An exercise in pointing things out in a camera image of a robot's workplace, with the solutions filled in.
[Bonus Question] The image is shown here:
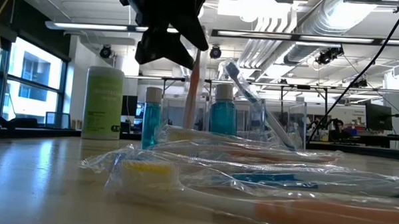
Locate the long linear ceiling light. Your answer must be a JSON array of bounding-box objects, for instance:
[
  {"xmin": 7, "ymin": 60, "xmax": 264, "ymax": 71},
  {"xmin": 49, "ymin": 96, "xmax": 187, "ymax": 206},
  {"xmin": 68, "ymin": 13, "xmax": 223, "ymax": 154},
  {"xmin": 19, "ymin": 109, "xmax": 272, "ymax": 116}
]
[{"xmin": 44, "ymin": 19, "xmax": 399, "ymax": 47}]

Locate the blue mouthwash bottle white cap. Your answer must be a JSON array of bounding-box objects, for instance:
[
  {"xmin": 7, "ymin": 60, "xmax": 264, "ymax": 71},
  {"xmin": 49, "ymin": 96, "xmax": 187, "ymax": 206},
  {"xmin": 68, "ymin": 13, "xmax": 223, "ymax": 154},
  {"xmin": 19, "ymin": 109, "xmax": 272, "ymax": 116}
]
[
  {"xmin": 140, "ymin": 86, "xmax": 164, "ymax": 151},
  {"xmin": 209, "ymin": 82, "xmax": 238, "ymax": 136}
]

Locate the person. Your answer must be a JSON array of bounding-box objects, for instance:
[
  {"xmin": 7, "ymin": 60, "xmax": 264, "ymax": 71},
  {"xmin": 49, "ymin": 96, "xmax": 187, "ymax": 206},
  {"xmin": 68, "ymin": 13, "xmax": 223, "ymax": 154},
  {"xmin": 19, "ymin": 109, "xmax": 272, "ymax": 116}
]
[{"xmin": 328, "ymin": 118, "xmax": 353, "ymax": 142}]

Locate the black track light cluster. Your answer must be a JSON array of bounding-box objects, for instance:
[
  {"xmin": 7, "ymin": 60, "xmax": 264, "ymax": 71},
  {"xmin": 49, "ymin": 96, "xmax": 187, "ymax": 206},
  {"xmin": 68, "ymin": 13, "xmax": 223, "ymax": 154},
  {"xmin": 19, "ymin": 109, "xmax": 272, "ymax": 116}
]
[
  {"xmin": 315, "ymin": 45, "xmax": 345, "ymax": 66},
  {"xmin": 349, "ymin": 78, "xmax": 368, "ymax": 88}
]

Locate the black computer monitor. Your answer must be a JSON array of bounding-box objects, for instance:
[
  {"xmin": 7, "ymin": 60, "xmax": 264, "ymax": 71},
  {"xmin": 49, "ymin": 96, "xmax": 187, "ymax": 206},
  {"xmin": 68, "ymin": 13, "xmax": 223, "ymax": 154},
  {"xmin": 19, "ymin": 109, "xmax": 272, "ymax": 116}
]
[{"xmin": 364, "ymin": 102, "xmax": 394, "ymax": 132}]

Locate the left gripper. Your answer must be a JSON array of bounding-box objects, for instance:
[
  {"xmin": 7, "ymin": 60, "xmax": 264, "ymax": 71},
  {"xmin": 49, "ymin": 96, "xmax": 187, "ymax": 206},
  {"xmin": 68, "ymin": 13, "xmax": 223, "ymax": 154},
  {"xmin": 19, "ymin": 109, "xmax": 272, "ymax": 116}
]
[{"xmin": 116, "ymin": 0, "xmax": 211, "ymax": 72}]

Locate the black background screen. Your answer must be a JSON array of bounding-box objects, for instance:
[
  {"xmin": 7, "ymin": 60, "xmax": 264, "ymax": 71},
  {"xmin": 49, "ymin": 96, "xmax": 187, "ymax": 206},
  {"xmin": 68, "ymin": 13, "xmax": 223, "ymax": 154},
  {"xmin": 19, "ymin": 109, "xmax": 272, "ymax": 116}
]
[{"xmin": 121, "ymin": 94, "xmax": 138, "ymax": 116}]

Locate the black cable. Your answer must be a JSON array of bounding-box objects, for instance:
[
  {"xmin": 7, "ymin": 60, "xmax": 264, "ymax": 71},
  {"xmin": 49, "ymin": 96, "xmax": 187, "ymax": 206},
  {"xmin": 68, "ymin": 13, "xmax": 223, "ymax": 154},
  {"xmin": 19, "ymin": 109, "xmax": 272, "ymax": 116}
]
[{"xmin": 307, "ymin": 0, "xmax": 399, "ymax": 146}]

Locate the blue white toothbrush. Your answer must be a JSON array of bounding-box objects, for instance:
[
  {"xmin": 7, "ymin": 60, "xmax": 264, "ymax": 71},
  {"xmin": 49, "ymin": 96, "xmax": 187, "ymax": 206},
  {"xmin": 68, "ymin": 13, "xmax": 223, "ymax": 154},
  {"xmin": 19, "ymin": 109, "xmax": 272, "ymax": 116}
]
[
  {"xmin": 215, "ymin": 57, "xmax": 307, "ymax": 150},
  {"xmin": 76, "ymin": 142, "xmax": 399, "ymax": 199}
]

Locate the black round ceiling camera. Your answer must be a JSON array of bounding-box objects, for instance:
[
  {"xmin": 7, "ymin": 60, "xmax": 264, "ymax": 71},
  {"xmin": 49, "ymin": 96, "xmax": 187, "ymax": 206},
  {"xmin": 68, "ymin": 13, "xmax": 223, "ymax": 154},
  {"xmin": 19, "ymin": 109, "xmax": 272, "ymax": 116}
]
[
  {"xmin": 209, "ymin": 45, "xmax": 223, "ymax": 60},
  {"xmin": 99, "ymin": 44, "xmax": 113, "ymax": 59}
]

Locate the clear acrylic organizer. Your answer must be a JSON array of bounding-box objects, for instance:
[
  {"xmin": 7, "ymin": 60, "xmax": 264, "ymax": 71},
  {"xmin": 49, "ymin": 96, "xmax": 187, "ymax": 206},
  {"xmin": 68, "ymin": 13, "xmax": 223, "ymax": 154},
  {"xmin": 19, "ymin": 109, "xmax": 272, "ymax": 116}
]
[{"xmin": 158, "ymin": 92, "xmax": 309, "ymax": 152}]

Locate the bright ceiling light panel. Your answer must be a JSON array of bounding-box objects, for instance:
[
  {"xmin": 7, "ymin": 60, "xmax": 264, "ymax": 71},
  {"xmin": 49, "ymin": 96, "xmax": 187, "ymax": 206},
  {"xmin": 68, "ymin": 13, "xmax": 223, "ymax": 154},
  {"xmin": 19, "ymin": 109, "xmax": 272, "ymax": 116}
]
[{"xmin": 217, "ymin": 0, "xmax": 294, "ymax": 19}]

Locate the green disinfecting wipes canister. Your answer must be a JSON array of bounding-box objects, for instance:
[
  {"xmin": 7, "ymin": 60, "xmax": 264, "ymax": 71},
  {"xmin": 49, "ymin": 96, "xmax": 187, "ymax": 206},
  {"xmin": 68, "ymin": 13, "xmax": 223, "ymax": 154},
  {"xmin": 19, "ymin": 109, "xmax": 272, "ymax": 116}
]
[{"xmin": 81, "ymin": 65, "xmax": 126, "ymax": 141}]

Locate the silver ventilation duct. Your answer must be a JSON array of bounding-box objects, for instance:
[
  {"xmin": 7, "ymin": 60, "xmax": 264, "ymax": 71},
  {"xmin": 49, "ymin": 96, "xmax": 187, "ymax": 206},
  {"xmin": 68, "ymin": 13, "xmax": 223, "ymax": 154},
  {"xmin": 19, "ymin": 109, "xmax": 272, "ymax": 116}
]
[{"xmin": 283, "ymin": 0, "xmax": 379, "ymax": 68}]

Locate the large glass window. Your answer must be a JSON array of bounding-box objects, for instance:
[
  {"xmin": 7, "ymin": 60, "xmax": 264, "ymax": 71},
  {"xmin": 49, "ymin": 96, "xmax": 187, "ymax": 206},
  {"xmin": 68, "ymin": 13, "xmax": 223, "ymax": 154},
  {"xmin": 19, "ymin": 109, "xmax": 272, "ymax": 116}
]
[{"xmin": 0, "ymin": 35, "xmax": 72, "ymax": 125}]

